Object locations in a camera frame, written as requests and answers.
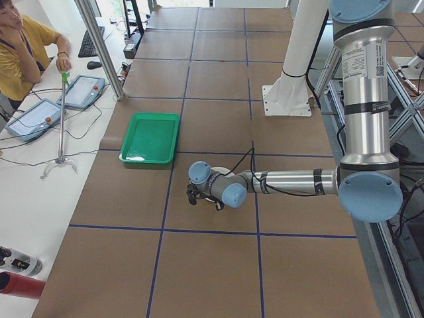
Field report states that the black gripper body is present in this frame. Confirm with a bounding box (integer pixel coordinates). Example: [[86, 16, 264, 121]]
[[186, 182, 201, 201]]

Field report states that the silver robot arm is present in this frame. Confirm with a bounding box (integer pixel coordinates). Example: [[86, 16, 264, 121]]
[[187, 1, 403, 223]]

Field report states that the green plastic tray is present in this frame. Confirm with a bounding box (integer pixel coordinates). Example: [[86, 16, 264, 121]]
[[119, 113, 180, 170]]

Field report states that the metal reacher grabber tool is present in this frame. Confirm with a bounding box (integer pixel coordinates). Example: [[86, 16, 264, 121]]
[[40, 71, 78, 180]]

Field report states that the far blue teach pendant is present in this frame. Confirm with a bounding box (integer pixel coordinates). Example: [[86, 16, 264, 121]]
[[65, 75, 105, 110]]

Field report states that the blue teach pendant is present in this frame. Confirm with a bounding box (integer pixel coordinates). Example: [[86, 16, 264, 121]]
[[65, 75, 105, 110], [5, 99, 61, 141]]

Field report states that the black computer mouse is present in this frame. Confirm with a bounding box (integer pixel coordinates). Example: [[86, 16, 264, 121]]
[[86, 61, 102, 70]]

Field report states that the near blue teach pendant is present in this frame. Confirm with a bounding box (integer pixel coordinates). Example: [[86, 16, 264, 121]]
[[5, 99, 61, 141]]

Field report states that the black keyboard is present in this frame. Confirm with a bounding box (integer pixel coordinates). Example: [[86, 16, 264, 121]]
[[78, 30, 97, 58]]

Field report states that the red bottle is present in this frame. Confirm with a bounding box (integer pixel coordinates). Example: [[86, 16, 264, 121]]
[[1, 272, 46, 299]]

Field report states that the person in yellow shirt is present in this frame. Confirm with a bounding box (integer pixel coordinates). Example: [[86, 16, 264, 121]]
[[1, 1, 72, 109]]

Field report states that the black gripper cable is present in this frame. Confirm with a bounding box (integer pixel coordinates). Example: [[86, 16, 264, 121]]
[[228, 147, 319, 197]]

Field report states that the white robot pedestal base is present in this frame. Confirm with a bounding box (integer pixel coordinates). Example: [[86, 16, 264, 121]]
[[262, 0, 329, 117]]

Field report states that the grey aluminium frame post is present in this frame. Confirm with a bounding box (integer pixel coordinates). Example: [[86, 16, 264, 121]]
[[75, 0, 124, 101]]

